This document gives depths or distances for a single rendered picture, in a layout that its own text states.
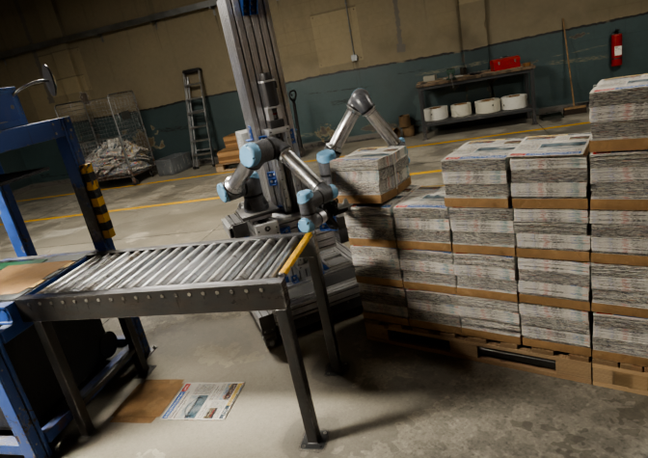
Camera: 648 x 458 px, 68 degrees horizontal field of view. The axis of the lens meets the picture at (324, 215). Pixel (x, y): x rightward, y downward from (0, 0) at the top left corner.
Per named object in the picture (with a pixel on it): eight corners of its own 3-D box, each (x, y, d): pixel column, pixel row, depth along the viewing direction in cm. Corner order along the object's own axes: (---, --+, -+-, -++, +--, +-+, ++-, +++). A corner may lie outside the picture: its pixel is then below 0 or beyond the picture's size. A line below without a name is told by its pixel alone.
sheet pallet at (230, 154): (291, 153, 920) (284, 123, 903) (278, 164, 844) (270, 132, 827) (234, 161, 953) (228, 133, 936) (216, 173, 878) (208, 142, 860)
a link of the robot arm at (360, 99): (362, 86, 276) (413, 151, 286) (362, 85, 287) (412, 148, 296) (346, 99, 279) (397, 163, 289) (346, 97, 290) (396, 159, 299)
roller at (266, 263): (291, 242, 238) (284, 234, 237) (257, 287, 195) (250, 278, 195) (283, 247, 240) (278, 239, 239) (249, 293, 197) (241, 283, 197)
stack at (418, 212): (394, 307, 311) (375, 184, 286) (602, 337, 243) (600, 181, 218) (365, 339, 281) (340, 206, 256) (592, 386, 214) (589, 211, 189)
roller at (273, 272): (303, 244, 237) (301, 234, 236) (271, 289, 194) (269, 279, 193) (293, 244, 238) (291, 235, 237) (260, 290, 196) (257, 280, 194)
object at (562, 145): (526, 138, 227) (526, 135, 227) (594, 133, 211) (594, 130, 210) (506, 158, 198) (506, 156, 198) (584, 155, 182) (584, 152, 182)
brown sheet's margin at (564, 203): (529, 181, 235) (529, 173, 233) (597, 180, 218) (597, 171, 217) (511, 208, 206) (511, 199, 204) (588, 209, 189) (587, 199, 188)
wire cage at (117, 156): (159, 175, 977) (133, 89, 925) (135, 186, 902) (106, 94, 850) (109, 181, 1010) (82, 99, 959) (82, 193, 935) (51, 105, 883)
